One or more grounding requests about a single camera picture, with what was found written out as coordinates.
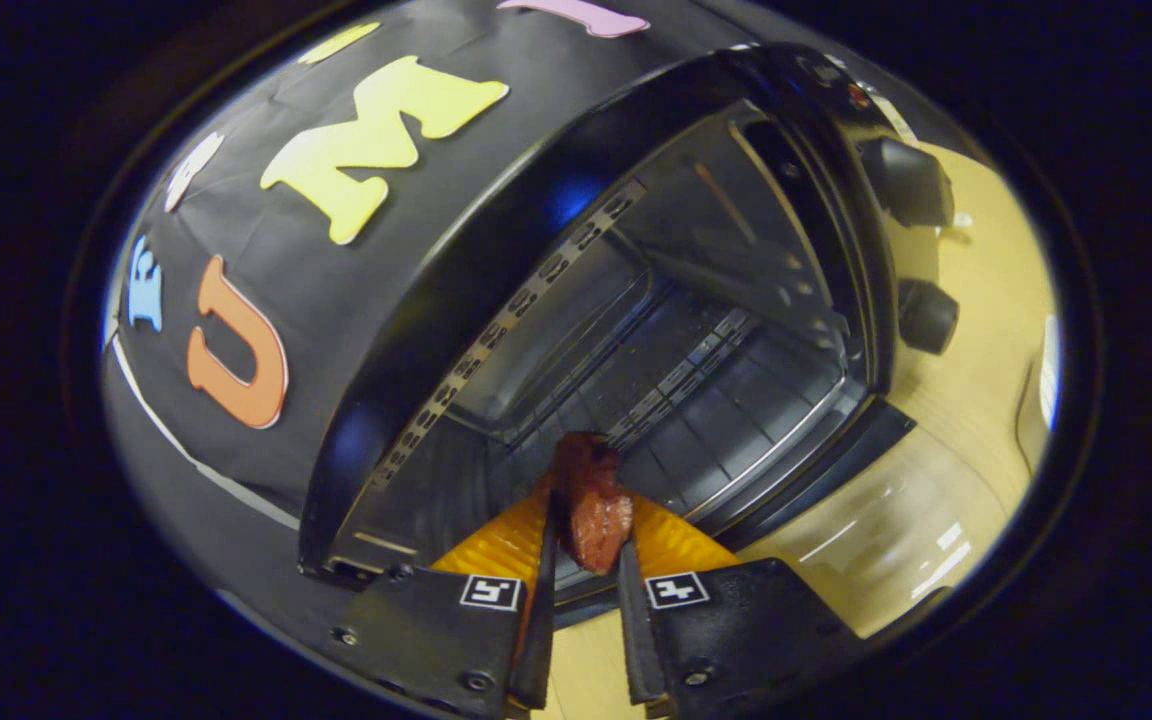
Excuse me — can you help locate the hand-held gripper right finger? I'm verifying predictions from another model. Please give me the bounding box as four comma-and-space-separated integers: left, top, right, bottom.
616, 495, 867, 719

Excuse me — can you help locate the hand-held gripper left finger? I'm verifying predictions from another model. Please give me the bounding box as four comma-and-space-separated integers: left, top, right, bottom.
331, 478, 559, 719

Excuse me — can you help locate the red raw steak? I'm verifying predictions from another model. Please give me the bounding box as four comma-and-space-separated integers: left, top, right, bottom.
551, 432, 635, 576

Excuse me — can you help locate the black toaster oven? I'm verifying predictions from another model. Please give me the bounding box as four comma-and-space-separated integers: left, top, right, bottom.
298, 42, 1032, 641

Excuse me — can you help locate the white rectangular tray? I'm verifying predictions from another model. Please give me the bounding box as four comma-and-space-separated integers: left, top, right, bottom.
1036, 315, 1063, 431

